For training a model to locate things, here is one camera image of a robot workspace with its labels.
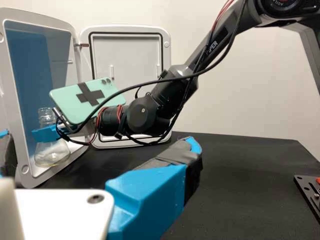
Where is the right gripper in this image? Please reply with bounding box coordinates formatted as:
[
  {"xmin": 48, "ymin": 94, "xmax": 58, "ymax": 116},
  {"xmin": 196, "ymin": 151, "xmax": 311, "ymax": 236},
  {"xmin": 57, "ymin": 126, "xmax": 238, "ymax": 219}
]
[{"xmin": 31, "ymin": 118, "xmax": 100, "ymax": 146}]

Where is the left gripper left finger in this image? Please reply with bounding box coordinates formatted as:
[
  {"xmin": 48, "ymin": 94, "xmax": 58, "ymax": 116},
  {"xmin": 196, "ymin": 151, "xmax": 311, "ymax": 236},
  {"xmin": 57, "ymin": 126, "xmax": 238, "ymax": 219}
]
[{"xmin": 0, "ymin": 128, "xmax": 16, "ymax": 177}]

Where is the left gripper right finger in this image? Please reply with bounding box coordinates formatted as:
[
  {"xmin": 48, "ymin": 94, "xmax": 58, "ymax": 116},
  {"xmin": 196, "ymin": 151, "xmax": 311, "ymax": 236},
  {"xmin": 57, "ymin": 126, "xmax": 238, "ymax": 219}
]
[{"xmin": 104, "ymin": 135, "xmax": 204, "ymax": 240}]

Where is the clear flask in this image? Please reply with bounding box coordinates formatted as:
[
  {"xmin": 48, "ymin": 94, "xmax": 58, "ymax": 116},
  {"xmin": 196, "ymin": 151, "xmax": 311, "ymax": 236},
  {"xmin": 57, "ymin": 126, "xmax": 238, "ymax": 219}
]
[{"xmin": 33, "ymin": 107, "xmax": 72, "ymax": 168}]

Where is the white incubator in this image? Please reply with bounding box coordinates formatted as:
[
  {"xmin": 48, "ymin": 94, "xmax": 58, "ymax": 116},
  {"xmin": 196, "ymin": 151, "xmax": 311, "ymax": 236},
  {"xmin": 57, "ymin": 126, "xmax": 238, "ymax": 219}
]
[{"xmin": 0, "ymin": 6, "xmax": 90, "ymax": 189}]

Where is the incubator door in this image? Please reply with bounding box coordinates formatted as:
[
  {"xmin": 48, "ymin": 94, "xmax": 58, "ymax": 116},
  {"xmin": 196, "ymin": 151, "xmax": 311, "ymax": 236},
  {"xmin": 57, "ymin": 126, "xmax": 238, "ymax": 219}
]
[{"xmin": 78, "ymin": 24, "xmax": 173, "ymax": 151}]

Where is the black mounting plate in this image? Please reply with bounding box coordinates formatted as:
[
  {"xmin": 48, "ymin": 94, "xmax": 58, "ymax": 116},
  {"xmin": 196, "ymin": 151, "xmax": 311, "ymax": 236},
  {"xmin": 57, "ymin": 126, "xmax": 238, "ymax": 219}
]
[{"xmin": 293, "ymin": 174, "xmax": 320, "ymax": 217}]

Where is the right wrist camera phone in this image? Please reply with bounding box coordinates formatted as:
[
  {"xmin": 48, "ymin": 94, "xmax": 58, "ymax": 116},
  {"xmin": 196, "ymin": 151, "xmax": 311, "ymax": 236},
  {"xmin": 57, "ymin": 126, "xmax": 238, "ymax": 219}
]
[{"xmin": 48, "ymin": 77, "xmax": 127, "ymax": 129}]

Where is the black cable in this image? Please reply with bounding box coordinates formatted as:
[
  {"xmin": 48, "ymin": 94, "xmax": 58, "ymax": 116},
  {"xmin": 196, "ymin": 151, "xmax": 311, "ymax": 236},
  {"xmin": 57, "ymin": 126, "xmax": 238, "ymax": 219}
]
[{"xmin": 55, "ymin": 0, "xmax": 247, "ymax": 146}]

